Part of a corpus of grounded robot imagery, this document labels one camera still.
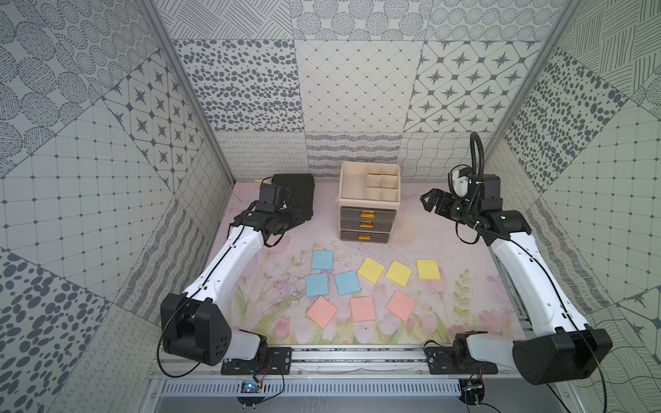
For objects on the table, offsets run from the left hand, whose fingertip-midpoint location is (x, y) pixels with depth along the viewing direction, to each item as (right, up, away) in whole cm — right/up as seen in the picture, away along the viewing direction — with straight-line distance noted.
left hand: (307, 215), depth 82 cm
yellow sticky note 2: (+32, -22, +11) cm, 41 cm away
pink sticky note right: (+31, -30, +3) cm, 44 cm away
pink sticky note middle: (+18, -31, +3) cm, 36 cm away
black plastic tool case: (-6, +11, +30) cm, 32 cm away
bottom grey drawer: (+20, -9, +14) cm, 26 cm away
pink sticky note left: (+5, -32, +2) cm, 33 cm away
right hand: (+39, +3, -5) cm, 40 cm away
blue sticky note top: (+4, -18, +14) cm, 23 cm away
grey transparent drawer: (+19, +1, +2) cm, 19 cm away
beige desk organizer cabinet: (+21, +7, +4) cm, 22 cm away
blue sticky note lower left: (+3, -25, +7) cm, 26 cm away
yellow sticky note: (+22, -21, +12) cm, 33 cm away
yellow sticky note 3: (+43, -20, +11) cm, 49 cm away
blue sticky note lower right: (+13, -24, +7) cm, 28 cm away
